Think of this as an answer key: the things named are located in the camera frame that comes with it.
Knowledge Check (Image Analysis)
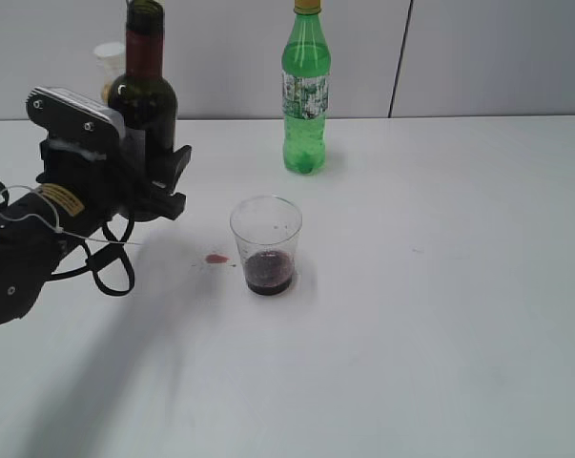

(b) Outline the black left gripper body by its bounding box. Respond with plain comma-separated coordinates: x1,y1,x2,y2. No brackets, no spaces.
33,137,149,234

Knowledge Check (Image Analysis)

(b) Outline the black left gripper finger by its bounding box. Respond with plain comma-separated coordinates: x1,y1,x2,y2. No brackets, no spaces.
146,145,193,194
124,193,186,220

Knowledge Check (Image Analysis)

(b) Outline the dark red wine bottle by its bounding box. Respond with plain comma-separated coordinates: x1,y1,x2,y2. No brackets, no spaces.
106,0,179,223

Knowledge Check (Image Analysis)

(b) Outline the transparent plastic cup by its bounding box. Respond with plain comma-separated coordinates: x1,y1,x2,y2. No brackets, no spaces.
229,195,303,296

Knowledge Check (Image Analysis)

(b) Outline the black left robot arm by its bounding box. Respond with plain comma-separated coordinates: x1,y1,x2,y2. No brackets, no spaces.
0,138,186,325

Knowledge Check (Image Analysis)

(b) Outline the red wine spill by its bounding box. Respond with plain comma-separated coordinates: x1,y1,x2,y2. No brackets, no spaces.
191,253,236,267

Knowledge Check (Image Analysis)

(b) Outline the orange juice bottle white cap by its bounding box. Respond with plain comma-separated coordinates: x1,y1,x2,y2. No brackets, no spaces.
93,42,126,104

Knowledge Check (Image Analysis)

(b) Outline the green soda bottle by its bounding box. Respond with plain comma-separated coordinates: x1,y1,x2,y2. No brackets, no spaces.
281,1,331,175

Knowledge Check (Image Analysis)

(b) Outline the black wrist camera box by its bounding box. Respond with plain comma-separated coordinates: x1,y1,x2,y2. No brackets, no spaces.
26,86,126,156

